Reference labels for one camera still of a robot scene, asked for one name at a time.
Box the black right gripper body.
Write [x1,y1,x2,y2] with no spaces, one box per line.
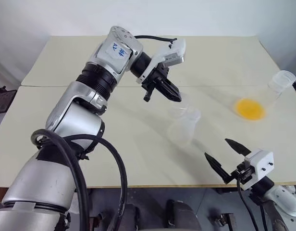
[231,161,256,185]

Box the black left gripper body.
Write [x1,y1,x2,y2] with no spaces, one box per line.
[141,63,170,102]

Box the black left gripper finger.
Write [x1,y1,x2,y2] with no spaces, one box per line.
[161,79,181,94]
[158,85,183,102]

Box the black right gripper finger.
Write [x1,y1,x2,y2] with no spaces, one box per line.
[204,152,233,185]
[224,138,252,157]

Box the clear empty plastic bottle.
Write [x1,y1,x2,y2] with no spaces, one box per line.
[166,107,202,148]

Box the clear flask with orange liquid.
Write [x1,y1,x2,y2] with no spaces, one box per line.
[232,69,296,124]

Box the white label with blue writing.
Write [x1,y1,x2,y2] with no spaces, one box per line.
[103,39,132,64]

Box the dark rounded shape under table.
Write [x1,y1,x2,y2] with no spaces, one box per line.
[122,203,142,231]
[165,199,202,231]

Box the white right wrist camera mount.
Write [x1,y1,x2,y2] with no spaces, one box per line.
[241,148,275,191]

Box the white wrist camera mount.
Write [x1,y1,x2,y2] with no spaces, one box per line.
[241,148,275,191]
[136,38,187,85]

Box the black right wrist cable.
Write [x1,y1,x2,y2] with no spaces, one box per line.
[259,204,269,231]
[236,177,256,231]

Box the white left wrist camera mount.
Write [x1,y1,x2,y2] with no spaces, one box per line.
[136,38,187,85]

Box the thin black camera cable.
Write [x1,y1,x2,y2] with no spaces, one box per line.
[134,35,179,45]

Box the rusty metal bracket under table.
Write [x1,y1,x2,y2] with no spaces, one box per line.
[88,210,105,231]
[209,212,236,231]

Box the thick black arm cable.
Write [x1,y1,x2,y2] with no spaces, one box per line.
[62,134,128,231]
[30,129,88,231]

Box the dark reddish frame beside table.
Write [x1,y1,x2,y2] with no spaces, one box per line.
[0,81,18,116]

